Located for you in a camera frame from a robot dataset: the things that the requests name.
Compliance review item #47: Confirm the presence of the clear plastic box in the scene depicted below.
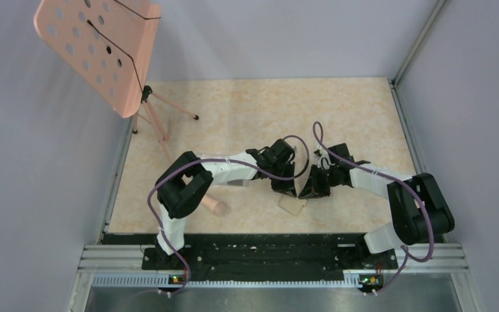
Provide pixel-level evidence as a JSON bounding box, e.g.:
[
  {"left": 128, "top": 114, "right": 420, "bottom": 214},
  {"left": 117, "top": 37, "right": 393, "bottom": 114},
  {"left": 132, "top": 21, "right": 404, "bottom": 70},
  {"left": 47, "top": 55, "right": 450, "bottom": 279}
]
[{"left": 196, "top": 152, "right": 257, "bottom": 187}]

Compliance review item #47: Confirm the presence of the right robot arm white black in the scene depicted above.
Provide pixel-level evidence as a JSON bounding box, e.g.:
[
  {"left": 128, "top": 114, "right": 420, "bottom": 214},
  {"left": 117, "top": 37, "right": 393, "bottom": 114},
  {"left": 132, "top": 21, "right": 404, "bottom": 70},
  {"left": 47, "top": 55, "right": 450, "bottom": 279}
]
[{"left": 299, "top": 143, "right": 455, "bottom": 268}]

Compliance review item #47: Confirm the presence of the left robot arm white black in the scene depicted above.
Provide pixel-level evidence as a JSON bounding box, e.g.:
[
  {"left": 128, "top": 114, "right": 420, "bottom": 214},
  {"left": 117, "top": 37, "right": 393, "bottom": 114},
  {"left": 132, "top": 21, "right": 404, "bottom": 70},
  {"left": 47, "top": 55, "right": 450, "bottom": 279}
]
[{"left": 153, "top": 138, "right": 297, "bottom": 269}]

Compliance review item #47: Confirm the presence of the pink wooden cylinder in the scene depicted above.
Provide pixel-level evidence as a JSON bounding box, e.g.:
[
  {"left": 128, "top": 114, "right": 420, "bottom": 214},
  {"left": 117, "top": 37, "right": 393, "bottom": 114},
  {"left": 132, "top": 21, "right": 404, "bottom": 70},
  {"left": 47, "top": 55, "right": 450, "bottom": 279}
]
[{"left": 201, "top": 195, "right": 230, "bottom": 216}]

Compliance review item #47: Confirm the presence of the pink perforated music stand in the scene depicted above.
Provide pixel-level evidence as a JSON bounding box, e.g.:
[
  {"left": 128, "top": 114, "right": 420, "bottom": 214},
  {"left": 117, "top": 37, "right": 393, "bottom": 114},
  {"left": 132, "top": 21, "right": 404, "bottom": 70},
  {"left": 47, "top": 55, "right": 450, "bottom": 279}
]
[{"left": 33, "top": 0, "right": 199, "bottom": 177}]

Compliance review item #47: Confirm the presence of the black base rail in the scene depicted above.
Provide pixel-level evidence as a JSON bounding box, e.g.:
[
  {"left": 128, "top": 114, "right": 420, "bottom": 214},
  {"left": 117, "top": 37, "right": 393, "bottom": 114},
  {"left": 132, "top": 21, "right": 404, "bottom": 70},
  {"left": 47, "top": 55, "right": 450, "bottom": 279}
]
[{"left": 142, "top": 232, "right": 444, "bottom": 285}]

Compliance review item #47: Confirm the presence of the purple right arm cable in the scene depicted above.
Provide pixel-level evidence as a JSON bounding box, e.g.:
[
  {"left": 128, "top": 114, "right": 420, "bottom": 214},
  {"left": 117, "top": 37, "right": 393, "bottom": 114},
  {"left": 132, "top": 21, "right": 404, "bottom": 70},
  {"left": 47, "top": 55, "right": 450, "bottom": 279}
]
[{"left": 312, "top": 121, "right": 435, "bottom": 294}]

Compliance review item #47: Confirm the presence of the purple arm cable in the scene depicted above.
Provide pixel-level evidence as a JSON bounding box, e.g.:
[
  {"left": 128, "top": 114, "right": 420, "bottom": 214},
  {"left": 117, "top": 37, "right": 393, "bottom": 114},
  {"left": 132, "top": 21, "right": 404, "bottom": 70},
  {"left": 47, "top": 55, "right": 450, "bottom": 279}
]
[
  {"left": 312, "top": 121, "right": 435, "bottom": 294},
  {"left": 147, "top": 135, "right": 311, "bottom": 285}
]

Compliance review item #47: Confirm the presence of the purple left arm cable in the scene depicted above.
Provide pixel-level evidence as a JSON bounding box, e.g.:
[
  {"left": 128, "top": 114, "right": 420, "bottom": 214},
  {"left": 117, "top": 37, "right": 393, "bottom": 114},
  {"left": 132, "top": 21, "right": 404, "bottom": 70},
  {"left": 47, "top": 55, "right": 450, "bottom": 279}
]
[{"left": 147, "top": 135, "right": 311, "bottom": 285}]

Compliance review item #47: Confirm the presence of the aluminium frame rail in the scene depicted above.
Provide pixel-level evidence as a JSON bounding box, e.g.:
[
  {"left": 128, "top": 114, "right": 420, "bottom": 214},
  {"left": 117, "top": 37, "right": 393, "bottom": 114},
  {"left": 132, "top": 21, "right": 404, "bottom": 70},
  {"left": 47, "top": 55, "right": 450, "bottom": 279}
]
[{"left": 68, "top": 236, "right": 480, "bottom": 311}]

